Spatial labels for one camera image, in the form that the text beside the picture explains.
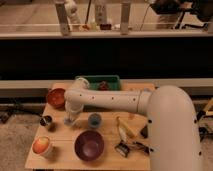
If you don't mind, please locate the black handled knife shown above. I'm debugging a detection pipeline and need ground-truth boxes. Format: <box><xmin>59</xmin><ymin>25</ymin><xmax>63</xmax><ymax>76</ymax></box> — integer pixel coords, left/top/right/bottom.
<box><xmin>133</xmin><ymin>141</ymin><xmax>154</xmax><ymax>154</ymax></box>

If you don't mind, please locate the purple bowl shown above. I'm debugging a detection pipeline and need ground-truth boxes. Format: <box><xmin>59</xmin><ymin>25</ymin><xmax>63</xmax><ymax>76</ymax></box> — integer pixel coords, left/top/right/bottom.
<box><xmin>74</xmin><ymin>130</ymin><xmax>104</xmax><ymax>162</ymax></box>

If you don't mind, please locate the banana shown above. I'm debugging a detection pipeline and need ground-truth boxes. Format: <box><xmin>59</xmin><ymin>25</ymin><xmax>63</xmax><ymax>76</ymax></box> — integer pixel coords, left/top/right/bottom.
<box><xmin>116</xmin><ymin>117</ymin><xmax>136</xmax><ymax>142</ymax></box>

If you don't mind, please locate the black rectangular block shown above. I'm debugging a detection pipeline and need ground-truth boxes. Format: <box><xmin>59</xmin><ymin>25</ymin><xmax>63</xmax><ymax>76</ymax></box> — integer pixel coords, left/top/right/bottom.
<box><xmin>140</xmin><ymin>125</ymin><xmax>148</xmax><ymax>138</ymax></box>

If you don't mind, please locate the small metal cup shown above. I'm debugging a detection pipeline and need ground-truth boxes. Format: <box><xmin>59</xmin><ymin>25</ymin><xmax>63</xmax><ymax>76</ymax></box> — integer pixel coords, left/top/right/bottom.
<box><xmin>40</xmin><ymin>115</ymin><xmax>54</xmax><ymax>131</ymax></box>

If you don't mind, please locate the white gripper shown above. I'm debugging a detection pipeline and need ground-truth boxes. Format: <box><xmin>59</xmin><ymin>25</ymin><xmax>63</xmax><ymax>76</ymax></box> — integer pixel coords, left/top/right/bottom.
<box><xmin>65</xmin><ymin>101</ymin><xmax>84</xmax><ymax>117</ymax></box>

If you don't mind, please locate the wooden table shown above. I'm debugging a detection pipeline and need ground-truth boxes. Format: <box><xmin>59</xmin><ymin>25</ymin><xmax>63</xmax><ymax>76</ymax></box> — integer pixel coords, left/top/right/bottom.
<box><xmin>24</xmin><ymin>82</ymin><xmax>156</xmax><ymax>171</ymax></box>

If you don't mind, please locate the blue cup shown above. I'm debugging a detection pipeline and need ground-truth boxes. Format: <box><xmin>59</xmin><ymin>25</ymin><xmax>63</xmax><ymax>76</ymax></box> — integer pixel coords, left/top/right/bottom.
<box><xmin>88</xmin><ymin>113</ymin><xmax>102</xmax><ymax>129</ymax></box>

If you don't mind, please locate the green tray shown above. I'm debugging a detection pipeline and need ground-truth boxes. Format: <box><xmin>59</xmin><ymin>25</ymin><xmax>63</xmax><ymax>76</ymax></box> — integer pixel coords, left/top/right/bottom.
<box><xmin>82</xmin><ymin>75</ymin><xmax>121</xmax><ymax>91</ymax></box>

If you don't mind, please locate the brown item in tray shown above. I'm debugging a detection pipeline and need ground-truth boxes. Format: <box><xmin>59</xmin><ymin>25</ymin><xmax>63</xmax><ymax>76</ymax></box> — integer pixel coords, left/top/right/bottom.
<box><xmin>98</xmin><ymin>81</ymin><xmax>109</xmax><ymax>91</ymax></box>

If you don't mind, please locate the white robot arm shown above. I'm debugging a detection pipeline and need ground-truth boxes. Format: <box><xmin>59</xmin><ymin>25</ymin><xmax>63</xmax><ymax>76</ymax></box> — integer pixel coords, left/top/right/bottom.
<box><xmin>65</xmin><ymin>78</ymin><xmax>203</xmax><ymax>171</ymax></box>

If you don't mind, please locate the orange-red bowl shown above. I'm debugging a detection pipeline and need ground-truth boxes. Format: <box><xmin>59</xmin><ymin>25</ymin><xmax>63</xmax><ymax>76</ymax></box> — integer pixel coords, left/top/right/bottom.
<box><xmin>46</xmin><ymin>88</ymin><xmax>65</xmax><ymax>109</ymax></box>

